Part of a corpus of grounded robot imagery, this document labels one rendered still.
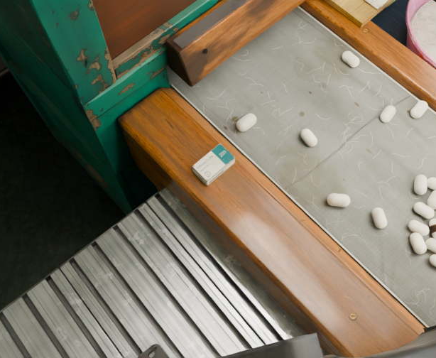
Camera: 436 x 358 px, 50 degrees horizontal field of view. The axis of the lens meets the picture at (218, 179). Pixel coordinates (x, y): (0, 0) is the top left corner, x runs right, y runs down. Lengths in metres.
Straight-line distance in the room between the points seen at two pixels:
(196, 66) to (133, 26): 0.12
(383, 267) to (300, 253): 0.13
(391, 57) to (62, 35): 0.56
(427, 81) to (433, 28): 0.15
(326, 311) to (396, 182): 0.25
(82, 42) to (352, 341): 0.54
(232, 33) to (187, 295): 0.43
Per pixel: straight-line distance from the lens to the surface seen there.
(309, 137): 0.79
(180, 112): 0.79
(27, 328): 0.83
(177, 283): 0.79
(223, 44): 0.79
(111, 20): 0.68
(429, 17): 1.05
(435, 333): 0.46
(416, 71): 0.91
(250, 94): 0.84
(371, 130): 0.84
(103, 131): 0.81
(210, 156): 0.73
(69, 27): 0.63
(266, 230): 0.71
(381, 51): 0.91
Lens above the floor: 1.44
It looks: 67 degrees down
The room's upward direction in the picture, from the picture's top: straight up
